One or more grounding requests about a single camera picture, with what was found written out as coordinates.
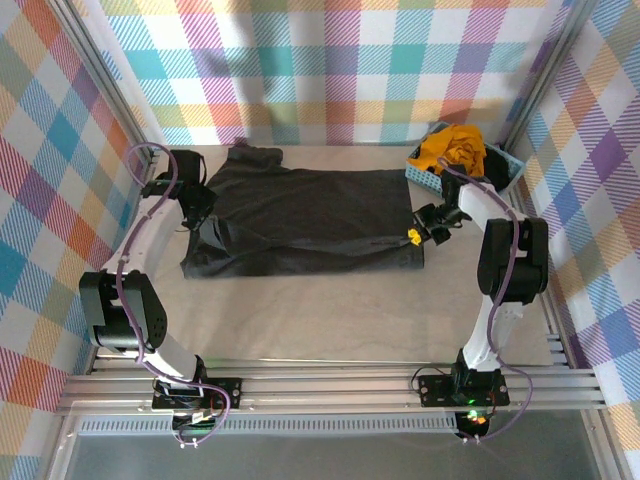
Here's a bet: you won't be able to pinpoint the mustard yellow t-shirt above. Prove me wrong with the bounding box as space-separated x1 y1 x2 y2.
418 124 488 179

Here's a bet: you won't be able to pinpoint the controller board with wires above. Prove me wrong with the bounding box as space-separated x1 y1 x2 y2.
171 409 220 434

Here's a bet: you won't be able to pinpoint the light blue perforated plastic basket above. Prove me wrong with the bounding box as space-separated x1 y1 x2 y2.
404 122 525 201

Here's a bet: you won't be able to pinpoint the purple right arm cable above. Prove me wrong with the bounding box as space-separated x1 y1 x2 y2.
436 156 534 444

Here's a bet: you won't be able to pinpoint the aluminium frame post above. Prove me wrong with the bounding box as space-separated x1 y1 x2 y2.
49 0 164 169
497 0 601 151

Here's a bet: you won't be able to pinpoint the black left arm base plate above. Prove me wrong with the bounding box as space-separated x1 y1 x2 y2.
151 376 244 412

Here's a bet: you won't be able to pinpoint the grey metal lower panel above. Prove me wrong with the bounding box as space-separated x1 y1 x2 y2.
47 415 626 480

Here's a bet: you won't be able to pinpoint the crumpled black t-shirt with label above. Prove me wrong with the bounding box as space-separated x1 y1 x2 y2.
478 148 514 194

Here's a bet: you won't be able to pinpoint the controller board with lit LEDs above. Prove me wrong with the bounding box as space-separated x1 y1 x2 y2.
456 407 492 429

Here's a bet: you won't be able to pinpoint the grey slotted cable duct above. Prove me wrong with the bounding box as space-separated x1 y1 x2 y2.
76 418 459 436

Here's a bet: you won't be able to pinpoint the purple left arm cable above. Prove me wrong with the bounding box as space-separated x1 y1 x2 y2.
117 141 234 449

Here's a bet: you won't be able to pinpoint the plaid backdrop cloth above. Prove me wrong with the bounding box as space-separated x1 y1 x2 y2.
504 0 640 480
84 0 571 149
0 0 151 480

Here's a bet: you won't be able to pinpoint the large black t-shirt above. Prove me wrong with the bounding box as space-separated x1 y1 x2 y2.
180 143 428 281

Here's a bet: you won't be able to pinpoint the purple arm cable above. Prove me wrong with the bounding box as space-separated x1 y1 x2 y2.
117 141 234 449
436 156 534 444

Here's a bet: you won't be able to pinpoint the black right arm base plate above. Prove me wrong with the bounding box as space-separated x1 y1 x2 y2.
416 371 510 407

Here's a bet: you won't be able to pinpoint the aluminium frame cross rail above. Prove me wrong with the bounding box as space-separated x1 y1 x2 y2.
53 366 609 417

